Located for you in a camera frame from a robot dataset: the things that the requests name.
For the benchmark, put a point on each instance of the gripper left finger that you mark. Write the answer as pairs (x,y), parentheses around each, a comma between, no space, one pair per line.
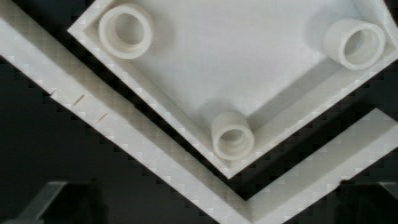
(67,204)

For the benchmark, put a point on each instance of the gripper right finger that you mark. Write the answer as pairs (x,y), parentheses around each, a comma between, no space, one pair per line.
(369,203)

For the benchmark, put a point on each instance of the white square tabletop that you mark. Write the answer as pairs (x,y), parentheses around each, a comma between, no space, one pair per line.
(241,64)

